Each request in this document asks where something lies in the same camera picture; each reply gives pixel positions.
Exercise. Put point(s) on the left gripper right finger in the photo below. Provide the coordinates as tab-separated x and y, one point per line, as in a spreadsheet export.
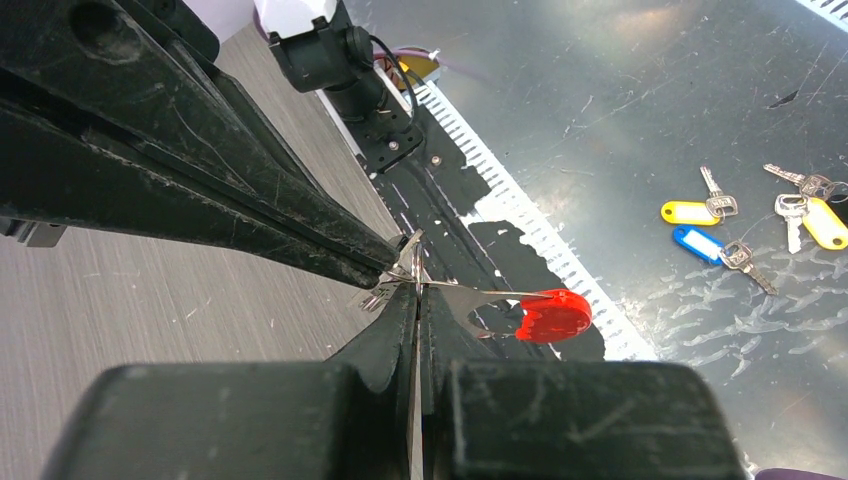
442	340

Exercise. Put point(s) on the white slotted cable duct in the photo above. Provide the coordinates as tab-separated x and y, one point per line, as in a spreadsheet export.
508	202

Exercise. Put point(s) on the metal keyring holder red handle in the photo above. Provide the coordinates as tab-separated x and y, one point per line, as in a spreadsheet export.
547	317

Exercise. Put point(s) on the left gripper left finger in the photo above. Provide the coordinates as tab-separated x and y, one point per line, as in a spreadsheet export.
379	419

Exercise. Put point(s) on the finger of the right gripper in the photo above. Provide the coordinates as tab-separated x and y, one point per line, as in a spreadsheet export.
148	67
62	165

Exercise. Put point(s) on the key with black tag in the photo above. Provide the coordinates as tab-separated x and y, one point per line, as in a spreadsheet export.
405	268

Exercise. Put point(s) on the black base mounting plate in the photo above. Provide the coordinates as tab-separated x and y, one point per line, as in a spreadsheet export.
422	177

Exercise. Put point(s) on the key with yellow tag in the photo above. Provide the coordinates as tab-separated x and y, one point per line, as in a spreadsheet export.
712	211

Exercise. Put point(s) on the key with blue tag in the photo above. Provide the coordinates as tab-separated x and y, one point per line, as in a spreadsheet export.
734	255

